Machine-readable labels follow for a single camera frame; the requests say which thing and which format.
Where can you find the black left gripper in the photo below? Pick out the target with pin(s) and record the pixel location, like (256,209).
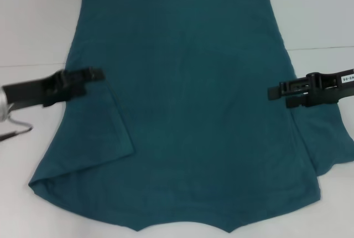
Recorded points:
(41,91)

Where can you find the teal blue t-shirt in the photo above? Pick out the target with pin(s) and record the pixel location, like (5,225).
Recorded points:
(193,110)

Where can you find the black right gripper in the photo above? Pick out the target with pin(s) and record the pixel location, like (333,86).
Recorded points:
(329,85)

